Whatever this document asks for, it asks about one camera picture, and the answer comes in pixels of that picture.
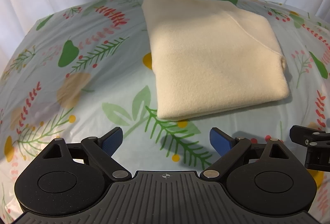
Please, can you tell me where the cream knit sweater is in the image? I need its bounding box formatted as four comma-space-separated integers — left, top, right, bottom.
142, 0, 289, 120

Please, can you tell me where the floral bed sheet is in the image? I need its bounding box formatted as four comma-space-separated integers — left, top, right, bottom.
1, 0, 329, 223

